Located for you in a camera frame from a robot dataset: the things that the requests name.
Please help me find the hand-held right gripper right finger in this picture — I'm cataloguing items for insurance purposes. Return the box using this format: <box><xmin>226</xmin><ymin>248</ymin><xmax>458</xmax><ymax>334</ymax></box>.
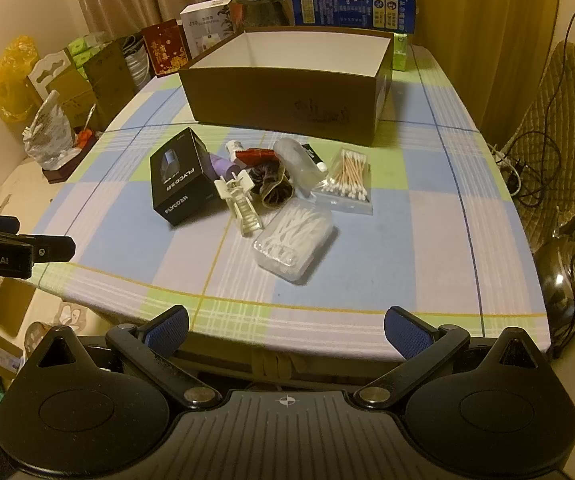
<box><xmin>352</xmin><ymin>306</ymin><xmax>553</xmax><ymax>412</ymax></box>

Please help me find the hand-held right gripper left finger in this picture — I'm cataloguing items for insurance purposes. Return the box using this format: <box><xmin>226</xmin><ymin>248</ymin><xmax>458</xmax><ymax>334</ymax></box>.
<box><xmin>20</xmin><ymin>306</ymin><xmax>217</xmax><ymax>414</ymax></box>

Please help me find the black shaver box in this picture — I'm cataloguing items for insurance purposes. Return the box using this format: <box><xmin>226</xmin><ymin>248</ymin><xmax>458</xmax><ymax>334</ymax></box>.
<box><xmin>148</xmin><ymin>127</ymin><xmax>222</xmax><ymax>227</ymax></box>

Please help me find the white hair clip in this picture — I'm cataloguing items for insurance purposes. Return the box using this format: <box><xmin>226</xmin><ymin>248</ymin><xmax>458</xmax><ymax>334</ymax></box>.
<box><xmin>214</xmin><ymin>170</ymin><xmax>264</xmax><ymax>237</ymax></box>

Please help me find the purple cream tube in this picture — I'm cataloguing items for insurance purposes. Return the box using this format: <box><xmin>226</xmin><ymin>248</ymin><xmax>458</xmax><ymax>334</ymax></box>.
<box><xmin>208</xmin><ymin>152</ymin><xmax>241</xmax><ymax>181</ymax></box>

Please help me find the red snack packet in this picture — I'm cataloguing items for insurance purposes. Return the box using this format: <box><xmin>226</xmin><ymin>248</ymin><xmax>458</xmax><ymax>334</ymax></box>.
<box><xmin>238</xmin><ymin>147</ymin><xmax>278</xmax><ymax>166</ymax></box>

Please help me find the dark green tube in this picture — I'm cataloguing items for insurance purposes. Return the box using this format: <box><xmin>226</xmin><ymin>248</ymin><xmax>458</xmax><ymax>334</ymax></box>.
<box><xmin>301</xmin><ymin>143</ymin><xmax>329</xmax><ymax>171</ymax></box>

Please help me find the white cardboard tray box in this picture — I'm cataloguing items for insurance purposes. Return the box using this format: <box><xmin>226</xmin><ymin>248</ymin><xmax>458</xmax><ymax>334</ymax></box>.
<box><xmin>178</xmin><ymin>26</ymin><xmax>395</xmax><ymax>147</ymax></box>

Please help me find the plaid cloth desktop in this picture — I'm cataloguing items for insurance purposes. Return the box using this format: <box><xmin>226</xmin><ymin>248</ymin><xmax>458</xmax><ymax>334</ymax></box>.
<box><xmin>30</xmin><ymin>42</ymin><xmax>551</xmax><ymax>361</ymax></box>

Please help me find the dark red wooden tray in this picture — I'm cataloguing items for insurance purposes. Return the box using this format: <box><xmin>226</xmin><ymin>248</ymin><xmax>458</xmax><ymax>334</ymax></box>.
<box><xmin>42</xmin><ymin>132</ymin><xmax>99</xmax><ymax>184</ymax></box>

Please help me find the silver foil bag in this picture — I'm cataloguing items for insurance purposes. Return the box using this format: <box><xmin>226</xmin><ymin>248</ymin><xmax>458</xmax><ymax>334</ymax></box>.
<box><xmin>22</xmin><ymin>90</ymin><xmax>81</xmax><ymax>171</ymax></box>

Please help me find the yellow plastic bag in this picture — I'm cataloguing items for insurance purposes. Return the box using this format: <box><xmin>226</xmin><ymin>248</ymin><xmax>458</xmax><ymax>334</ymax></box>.
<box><xmin>0</xmin><ymin>35</ymin><xmax>43</xmax><ymax>124</ymax></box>

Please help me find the clear box of floss picks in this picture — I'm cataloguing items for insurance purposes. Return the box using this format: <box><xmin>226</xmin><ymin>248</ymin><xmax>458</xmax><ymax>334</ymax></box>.
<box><xmin>252</xmin><ymin>197</ymin><xmax>339</xmax><ymax>283</ymax></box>

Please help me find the white die-cut carton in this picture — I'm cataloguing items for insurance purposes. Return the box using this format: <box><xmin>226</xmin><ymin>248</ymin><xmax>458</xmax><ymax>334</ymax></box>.
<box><xmin>28</xmin><ymin>49</ymin><xmax>89</xmax><ymax>113</ymax></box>

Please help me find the metal kettle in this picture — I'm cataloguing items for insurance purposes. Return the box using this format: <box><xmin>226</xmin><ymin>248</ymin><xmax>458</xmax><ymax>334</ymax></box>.
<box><xmin>532</xmin><ymin>237</ymin><xmax>575</xmax><ymax>357</ymax></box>

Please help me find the bag of cotton swabs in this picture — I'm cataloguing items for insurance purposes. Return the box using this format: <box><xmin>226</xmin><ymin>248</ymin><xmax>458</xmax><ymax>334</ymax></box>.
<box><xmin>310</xmin><ymin>147</ymin><xmax>373</xmax><ymax>216</ymax></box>

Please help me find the brown paper bag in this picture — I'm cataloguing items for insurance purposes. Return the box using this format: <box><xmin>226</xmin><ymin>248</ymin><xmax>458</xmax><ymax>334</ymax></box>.
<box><xmin>85</xmin><ymin>39</ymin><xmax>143</xmax><ymax>122</ymax></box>

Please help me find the white power strip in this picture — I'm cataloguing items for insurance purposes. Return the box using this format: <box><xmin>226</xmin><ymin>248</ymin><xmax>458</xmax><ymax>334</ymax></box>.
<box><xmin>490</xmin><ymin>144</ymin><xmax>524</xmax><ymax>197</ymax></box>

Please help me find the red gift box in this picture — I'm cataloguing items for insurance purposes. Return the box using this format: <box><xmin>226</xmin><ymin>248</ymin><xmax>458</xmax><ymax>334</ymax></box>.
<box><xmin>142</xmin><ymin>19</ymin><xmax>191</xmax><ymax>79</ymax></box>

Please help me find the quilted beige chair cushion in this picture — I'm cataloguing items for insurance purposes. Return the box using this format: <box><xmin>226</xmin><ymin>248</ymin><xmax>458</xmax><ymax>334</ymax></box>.
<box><xmin>500</xmin><ymin>40</ymin><xmax>575</xmax><ymax>261</ymax></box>

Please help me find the white humidifier box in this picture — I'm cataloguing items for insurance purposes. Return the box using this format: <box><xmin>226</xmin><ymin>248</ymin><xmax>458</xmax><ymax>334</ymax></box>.
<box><xmin>180</xmin><ymin>0</ymin><xmax>236</xmax><ymax>59</ymax></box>

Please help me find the wooden door panel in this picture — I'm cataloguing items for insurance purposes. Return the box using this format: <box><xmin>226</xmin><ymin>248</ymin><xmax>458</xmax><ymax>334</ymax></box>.
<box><xmin>416</xmin><ymin>0</ymin><xmax>561</xmax><ymax>143</ymax></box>

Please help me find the blue carton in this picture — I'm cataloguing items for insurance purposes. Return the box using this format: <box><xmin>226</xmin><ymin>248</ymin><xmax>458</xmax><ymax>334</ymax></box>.
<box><xmin>290</xmin><ymin>0</ymin><xmax>417</xmax><ymax>35</ymax></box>

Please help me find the orange-handled screwdriver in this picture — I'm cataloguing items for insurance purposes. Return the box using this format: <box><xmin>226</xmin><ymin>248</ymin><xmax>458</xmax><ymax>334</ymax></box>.
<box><xmin>78</xmin><ymin>105</ymin><xmax>97</xmax><ymax>149</ymax></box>

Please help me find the black power cable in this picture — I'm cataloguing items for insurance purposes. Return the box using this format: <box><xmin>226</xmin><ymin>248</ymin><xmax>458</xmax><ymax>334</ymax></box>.
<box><xmin>505</xmin><ymin>9</ymin><xmax>575</xmax><ymax>201</ymax></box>

